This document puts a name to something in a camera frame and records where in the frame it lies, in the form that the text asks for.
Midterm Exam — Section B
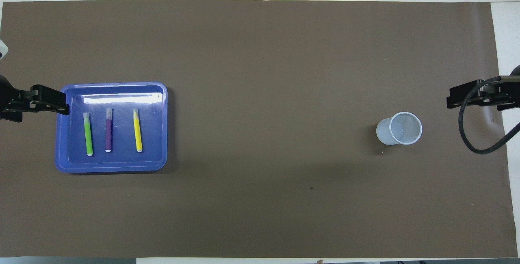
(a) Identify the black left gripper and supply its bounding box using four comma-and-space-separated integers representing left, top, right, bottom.
0, 75, 70, 123

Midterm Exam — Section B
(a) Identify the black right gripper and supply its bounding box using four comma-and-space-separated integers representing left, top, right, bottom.
447, 65, 520, 111

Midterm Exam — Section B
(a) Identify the green highlighter pen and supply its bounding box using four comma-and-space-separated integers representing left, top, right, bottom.
83, 112, 94, 156

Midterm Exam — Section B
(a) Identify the purple highlighter pen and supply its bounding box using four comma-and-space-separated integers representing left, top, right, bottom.
105, 108, 113, 153

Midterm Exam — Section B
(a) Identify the yellow highlighter pen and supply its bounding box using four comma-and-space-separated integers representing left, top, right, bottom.
132, 108, 143, 153

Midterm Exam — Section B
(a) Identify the clear plastic cup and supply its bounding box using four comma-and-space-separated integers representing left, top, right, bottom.
376, 112, 423, 146

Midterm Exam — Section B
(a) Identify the blue plastic tray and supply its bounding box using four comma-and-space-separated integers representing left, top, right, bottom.
55, 82, 168, 174

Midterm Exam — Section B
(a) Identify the brown table mat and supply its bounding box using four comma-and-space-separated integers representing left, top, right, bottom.
0, 0, 518, 258

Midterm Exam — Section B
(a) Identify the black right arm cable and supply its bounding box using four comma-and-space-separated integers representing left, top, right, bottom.
458, 76, 520, 155

